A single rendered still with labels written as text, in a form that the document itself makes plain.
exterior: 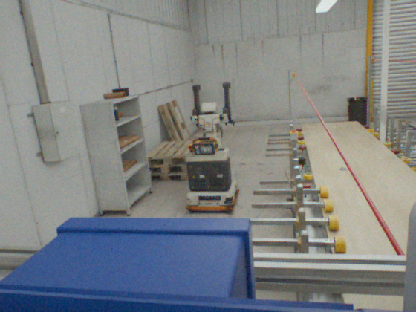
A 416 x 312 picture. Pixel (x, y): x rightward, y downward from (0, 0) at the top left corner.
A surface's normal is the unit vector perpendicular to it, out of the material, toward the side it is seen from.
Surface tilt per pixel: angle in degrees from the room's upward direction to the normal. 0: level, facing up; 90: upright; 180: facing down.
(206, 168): 90
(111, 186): 90
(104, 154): 90
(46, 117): 90
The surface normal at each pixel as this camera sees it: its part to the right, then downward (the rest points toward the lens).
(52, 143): -0.21, 0.27
